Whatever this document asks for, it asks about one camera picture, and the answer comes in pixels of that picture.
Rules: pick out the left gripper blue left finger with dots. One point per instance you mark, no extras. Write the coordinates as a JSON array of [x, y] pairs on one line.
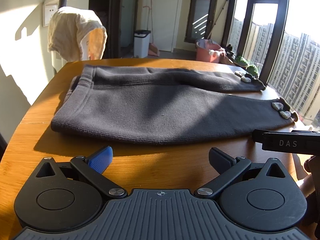
[[100, 160]]

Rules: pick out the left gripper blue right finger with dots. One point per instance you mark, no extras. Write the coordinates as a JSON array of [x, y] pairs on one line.
[[220, 161]]

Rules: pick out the dark grey knit trousers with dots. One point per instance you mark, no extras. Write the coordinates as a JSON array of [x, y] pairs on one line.
[[166, 106]]

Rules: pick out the hand in brown glove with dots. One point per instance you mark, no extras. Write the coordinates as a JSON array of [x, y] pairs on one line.
[[310, 188]]

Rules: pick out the green slipper farther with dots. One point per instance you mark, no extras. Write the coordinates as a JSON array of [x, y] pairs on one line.
[[242, 62]]

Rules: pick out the pink plastic bucket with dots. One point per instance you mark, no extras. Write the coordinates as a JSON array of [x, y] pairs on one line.
[[209, 51]]

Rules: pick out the pink dustpan with broom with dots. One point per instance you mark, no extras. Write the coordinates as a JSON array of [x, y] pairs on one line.
[[153, 50]]

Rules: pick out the cream cloth on cleaner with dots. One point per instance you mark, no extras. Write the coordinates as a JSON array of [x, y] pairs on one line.
[[75, 33]]

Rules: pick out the white trash bin black lid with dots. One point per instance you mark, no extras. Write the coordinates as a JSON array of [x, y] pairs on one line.
[[141, 43]]

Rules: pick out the white wall socket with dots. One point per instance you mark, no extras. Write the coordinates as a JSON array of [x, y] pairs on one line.
[[48, 10]]

